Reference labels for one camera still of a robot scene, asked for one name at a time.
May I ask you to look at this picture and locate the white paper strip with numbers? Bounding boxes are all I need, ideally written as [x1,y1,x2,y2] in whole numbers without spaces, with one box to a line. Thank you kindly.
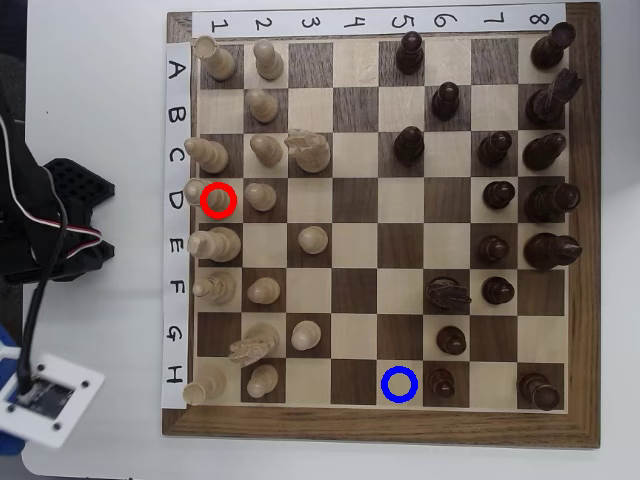
[191,3,568,39]

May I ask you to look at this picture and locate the light wooden rook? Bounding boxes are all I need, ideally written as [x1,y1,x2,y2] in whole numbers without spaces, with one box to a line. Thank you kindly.
[193,35,237,83]
[182,367,229,406]

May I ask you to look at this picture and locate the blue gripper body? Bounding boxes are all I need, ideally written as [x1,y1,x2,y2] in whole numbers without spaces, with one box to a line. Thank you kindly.
[0,324,24,459]

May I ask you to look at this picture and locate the light wooden pawn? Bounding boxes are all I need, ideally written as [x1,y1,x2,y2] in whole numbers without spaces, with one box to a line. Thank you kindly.
[297,225,330,256]
[249,133,285,169]
[243,182,278,213]
[246,277,282,305]
[244,88,280,125]
[246,363,280,400]
[252,38,285,81]
[290,320,322,352]

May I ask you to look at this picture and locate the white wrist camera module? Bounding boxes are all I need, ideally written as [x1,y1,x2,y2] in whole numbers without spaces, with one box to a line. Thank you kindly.
[0,349,106,450]

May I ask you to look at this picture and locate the dark wooden knight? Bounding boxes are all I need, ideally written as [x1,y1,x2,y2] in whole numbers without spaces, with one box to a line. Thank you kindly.
[425,278,473,315]
[525,68,584,126]

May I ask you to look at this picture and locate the dark wooden bishop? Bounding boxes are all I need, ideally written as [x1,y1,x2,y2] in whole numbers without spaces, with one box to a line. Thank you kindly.
[522,132,568,171]

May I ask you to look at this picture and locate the light wooden knight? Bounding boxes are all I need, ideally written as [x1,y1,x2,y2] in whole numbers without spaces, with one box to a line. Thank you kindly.
[228,322,281,369]
[283,128,333,175]

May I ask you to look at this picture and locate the light wooden bishop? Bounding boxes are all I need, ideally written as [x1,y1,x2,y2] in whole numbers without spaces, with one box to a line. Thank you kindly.
[192,271,237,306]
[183,137,230,175]

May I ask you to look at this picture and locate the dark wooden pawn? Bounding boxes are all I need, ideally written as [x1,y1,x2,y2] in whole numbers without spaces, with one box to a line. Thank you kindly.
[435,325,468,356]
[477,130,513,167]
[478,234,512,265]
[431,81,461,122]
[425,368,457,400]
[482,180,517,210]
[395,30,425,76]
[393,126,426,168]
[481,276,516,306]

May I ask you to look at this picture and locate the wooden chessboard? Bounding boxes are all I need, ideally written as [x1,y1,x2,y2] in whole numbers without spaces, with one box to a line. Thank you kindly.
[161,2,602,450]

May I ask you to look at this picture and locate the dark wooden queen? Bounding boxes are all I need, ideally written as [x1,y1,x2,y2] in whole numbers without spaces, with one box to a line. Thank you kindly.
[523,182,582,224]

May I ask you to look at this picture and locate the dark wooden rook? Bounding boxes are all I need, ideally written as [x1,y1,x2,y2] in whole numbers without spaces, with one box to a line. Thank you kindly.
[530,22,577,70]
[517,372,561,412]

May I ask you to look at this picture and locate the dark wooden king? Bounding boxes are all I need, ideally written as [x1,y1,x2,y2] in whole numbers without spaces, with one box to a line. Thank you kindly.
[523,232,584,272]

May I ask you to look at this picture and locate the light wooden king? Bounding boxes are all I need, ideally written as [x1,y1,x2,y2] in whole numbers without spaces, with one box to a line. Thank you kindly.
[187,226,243,264]

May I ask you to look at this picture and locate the white red servo wire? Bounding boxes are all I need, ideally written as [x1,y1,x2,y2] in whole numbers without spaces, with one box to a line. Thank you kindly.
[0,115,105,257]

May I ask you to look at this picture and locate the white paper strip with letters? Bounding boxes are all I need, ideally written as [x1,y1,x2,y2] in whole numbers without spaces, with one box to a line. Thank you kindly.
[160,41,194,410]

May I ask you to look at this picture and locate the light wooden queen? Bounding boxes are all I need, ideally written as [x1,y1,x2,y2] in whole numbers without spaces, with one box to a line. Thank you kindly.
[183,178,236,219]

